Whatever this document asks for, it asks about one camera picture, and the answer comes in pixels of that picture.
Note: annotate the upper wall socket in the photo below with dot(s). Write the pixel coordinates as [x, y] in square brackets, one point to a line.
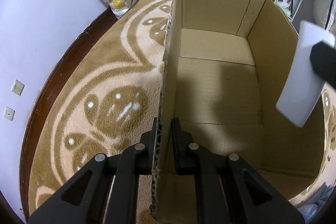
[17, 87]

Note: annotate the cardboard box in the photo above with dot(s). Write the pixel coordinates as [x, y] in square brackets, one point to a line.
[226, 63]

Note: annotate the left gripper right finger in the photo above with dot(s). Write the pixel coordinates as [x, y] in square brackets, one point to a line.
[227, 188]

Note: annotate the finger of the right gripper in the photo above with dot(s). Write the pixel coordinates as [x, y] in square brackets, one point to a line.
[323, 60]

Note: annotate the beige floral carpet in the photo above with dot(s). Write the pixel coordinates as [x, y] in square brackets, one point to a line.
[113, 96]

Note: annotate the lower wall socket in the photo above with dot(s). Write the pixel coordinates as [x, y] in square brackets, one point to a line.
[9, 113]

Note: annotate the wall socket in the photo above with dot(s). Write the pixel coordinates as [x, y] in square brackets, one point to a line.
[17, 87]
[9, 113]

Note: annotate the white rectangular power bank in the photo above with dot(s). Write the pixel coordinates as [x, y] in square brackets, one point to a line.
[303, 87]

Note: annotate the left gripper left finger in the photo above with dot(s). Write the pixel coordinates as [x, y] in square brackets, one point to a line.
[105, 190]

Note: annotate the white duvet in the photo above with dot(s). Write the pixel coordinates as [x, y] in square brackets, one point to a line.
[324, 14]

